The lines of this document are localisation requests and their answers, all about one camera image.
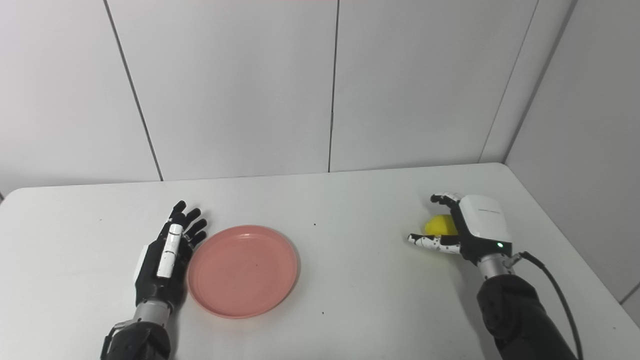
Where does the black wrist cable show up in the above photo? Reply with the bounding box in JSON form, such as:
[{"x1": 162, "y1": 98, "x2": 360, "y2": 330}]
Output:
[
  {"x1": 507, "y1": 251, "x2": 585, "y2": 360},
  {"x1": 99, "y1": 322, "x2": 126, "y2": 360}
]

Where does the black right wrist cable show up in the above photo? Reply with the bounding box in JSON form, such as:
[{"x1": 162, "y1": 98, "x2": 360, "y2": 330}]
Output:
[{"x1": 507, "y1": 251, "x2": 585, "y2": 360}]

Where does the yellow lemon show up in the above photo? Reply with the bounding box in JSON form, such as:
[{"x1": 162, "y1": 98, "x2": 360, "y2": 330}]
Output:
[{"x1": 424, "y1": 214, "x2": 460, "y2": 238}]

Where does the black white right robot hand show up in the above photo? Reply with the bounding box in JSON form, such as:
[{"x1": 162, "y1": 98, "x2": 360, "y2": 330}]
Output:
[{"x1": 407, "y1": 192, "x2": 514, "y2": 266}]

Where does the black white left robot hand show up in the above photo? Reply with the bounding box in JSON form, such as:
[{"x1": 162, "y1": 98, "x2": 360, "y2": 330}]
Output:
[{"x1": 134, "y1": 200, "x2": 208, "y2": 313}]

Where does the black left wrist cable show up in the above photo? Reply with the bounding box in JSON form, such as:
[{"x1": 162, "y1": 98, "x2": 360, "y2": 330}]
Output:
[{"x1": 99, "y1": 322, "x2": 126, "y2": 360}]

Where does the pink round plate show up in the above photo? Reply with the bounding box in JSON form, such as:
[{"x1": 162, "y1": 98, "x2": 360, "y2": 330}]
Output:
[{"x1": 186, "y1": 225, "x2": 301, "y2": 319}]

